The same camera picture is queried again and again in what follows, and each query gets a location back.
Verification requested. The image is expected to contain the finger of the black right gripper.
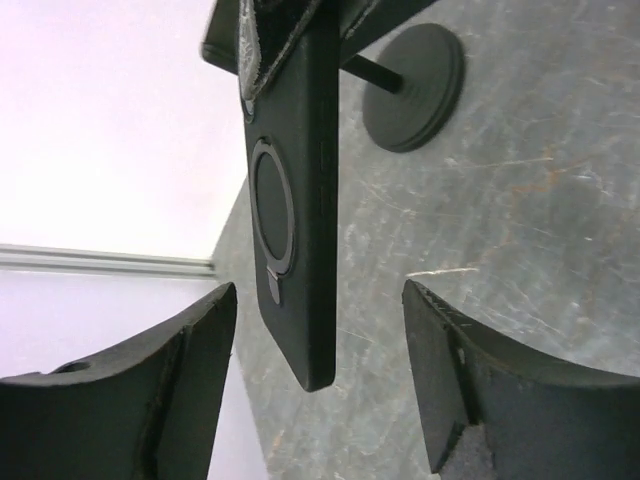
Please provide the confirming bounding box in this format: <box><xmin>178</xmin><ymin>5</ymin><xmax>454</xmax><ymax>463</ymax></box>
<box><xmin>339</xmin><ymin>0</ymin><xmax>435</xmax><ymax>67</ymax></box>
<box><xmin>237</xmin><ymin>0</ymin><xmax>320</xmax><ymax>100</ymax></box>

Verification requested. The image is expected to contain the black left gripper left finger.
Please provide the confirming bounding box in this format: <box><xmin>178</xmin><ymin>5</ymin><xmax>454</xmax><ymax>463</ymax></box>
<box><xmin>1</xmin><ymin>283</ymin><xmax>237</xmax><ymax>479</ymax></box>

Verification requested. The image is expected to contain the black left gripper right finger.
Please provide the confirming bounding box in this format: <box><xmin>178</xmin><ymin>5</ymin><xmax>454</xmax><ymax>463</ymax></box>
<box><xmin>402</xmin><ymin>280</ymin><xmax>639</xmax><ymax>479</ymax></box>

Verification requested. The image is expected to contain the black phone stand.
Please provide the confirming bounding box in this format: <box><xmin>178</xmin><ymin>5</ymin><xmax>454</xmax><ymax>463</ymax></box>
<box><xmin>342</xmin><ymin>23</ymin><xmax>466</xmax><ymax>153</ymax></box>

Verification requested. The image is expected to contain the black smartphone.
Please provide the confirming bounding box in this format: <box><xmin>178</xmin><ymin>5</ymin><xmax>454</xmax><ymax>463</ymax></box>
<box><xmin>199</xmin><ymin>0</ymin><xmax>344</xmax><ymax>393</ymax></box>

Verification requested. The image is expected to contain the aluminium frame post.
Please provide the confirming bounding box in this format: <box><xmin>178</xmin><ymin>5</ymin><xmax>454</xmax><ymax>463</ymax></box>
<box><xmin>1</xmin><ymin>244</ymin><xmax>216</xmax><ymax>279</ymax></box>

